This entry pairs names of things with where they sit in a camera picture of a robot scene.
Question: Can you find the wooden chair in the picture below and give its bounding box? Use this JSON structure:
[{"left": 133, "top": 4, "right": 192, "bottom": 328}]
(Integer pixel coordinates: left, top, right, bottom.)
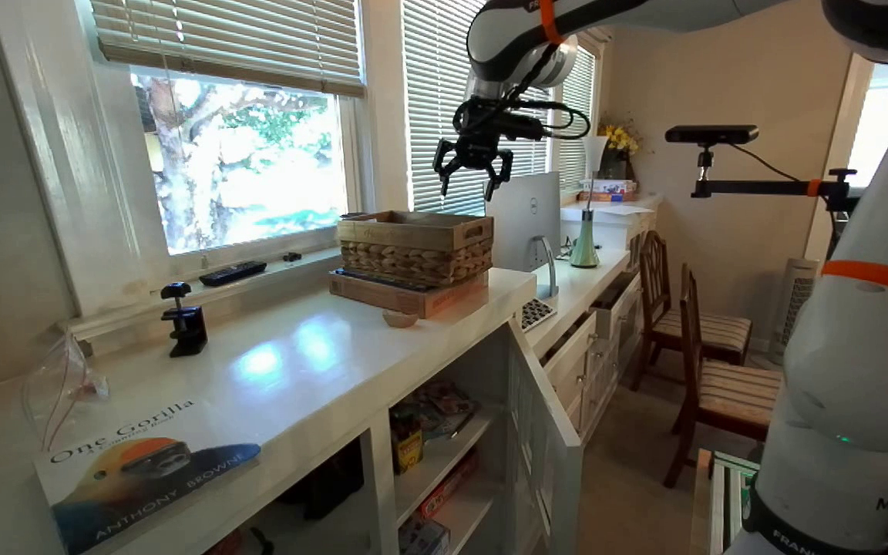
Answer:
[
  {"left": 660, "top": 262, "right": 784, "bottom": 489},
  {"left": 626, "top": 228, "right": 756, "bottom": 393}
]

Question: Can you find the blue shelf item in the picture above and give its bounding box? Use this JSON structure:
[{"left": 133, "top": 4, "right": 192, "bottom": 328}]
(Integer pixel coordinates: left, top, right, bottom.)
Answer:
[{"left": 395, "top": 512, "right": 453, "bottom": 555}]

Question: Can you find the white window frame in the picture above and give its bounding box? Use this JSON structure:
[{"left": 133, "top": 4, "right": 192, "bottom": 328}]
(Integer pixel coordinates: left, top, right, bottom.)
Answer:
[{"left": 0, "top": 0, "right": 409, "bottom": 319}]

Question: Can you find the white keyboard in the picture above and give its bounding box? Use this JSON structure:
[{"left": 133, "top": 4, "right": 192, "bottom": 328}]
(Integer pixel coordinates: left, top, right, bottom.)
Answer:
[{"left": 517, "top": 294, "right": 561, "bottom": 335}]

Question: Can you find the colourful book stack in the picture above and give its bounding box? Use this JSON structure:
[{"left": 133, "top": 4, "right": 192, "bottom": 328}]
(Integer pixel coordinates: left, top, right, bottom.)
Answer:
[{"left": 401, "top": 379, "right": 481, "bottom": 439}]

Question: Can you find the woven wicker basket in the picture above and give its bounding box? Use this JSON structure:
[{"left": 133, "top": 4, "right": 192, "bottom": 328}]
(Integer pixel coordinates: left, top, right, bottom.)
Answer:
[{"left": 332, "top": 208, "right": 496, "bottom": 293}]

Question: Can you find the black remote control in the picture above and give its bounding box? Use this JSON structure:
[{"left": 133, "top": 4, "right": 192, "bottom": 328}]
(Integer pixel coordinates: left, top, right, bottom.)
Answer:
[{"left": 197, "top": 260, "right": 272, "bottom": 290}]

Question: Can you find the white counter cabinet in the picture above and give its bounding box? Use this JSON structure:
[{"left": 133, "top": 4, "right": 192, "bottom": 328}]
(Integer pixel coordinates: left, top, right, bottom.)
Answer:
[{"left": 0, "top": 195, "right": 664, "bottom": 555}]

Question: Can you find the white storage bin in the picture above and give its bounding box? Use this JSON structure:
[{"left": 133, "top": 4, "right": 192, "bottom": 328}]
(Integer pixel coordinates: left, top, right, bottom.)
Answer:
[{"left": 561, "top": 196, "right": 660, "bottom": 254}]

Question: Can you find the yellow flower bouquet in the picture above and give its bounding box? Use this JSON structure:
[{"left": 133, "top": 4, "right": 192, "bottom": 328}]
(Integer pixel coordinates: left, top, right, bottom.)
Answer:
[{"left": 598, "top": 121, "right": 642, "bottom": 182}]

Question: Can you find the white horizontal window blind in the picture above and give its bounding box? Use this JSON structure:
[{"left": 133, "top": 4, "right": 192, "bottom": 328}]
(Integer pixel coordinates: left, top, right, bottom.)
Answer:
[
  {"left": 550, "top": 39, "right": 605, "bottom": 195},
  {"left": 401, "top": 0, "right": 555, "bottom": 218},
  {"left": 87, "top": 0, "right": 368, "bottom": 102}
]

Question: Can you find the white wall vent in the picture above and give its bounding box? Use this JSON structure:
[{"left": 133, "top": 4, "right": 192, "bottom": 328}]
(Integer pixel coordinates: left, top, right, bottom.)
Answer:
[{"left": 777, "top": 254, "right": 823, "bottom": 342}]

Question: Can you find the pink item stack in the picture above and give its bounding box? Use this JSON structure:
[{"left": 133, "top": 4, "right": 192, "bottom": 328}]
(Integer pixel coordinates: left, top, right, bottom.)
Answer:
[{"left": 578, "top": 177, "right": 642, "bottom": 202}]

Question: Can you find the white green framed panel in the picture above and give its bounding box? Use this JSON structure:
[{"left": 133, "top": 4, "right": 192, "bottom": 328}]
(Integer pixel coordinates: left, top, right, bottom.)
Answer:
[{"left": 705, "top": 448, "right": 764, "bottom": 555}]

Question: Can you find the One Gorilla picture book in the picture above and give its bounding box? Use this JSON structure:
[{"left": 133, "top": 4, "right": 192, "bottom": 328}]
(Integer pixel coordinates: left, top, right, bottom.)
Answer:
[{"left": 30, "top": 393, "right": 266, "bottom": 555}]

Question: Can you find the yellow box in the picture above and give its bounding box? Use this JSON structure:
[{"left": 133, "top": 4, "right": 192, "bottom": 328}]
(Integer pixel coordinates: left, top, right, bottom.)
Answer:
[{"left": 391, "top": 414, "right": 428, "bottom": 475}]

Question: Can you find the slanted book row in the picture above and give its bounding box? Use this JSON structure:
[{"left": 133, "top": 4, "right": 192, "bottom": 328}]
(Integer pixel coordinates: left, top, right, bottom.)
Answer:
[{"left": 416, "top": 449, "right": 487, "bottom": 528}]

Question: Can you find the white glass cabinet door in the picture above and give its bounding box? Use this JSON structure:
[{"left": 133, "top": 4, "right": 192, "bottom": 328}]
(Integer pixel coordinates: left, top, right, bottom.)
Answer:
[{"left": 502, "top": 318, "right": 586, "bottom": 555}]

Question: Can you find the black stereo camera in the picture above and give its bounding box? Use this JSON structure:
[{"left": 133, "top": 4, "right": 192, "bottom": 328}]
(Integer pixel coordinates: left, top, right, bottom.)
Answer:
[{"left": 664, "top": 124, "right": 762, "bottom": 147}]

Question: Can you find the mint green bottle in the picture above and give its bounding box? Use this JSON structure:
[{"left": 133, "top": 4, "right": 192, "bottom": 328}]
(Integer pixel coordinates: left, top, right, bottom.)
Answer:
[{"left": 568, "top": 202, "right": 602, "bottom": 272}]

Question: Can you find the clear plastic bag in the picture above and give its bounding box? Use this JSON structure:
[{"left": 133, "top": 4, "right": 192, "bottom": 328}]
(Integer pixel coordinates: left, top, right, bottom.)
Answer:
[{"left": 23, "top": 327, "right": 114, "bottom": 457}]

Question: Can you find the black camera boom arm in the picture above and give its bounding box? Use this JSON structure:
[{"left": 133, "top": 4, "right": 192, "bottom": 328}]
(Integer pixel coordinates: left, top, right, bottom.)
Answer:
[{"left": 689, "top": 140, "right": 860, "bottom": 216}]

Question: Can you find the silver computer monitor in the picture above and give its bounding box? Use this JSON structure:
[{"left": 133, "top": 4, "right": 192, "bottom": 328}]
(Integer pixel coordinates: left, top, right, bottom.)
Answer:
[{"left": 484, "top": 170, "right": 565, "bottom": 302}]

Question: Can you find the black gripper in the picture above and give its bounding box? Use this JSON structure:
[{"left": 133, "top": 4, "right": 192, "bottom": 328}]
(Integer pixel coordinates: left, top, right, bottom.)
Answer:
[{"left": 431, "top": 99, "right": 517, "bottom": 202}]

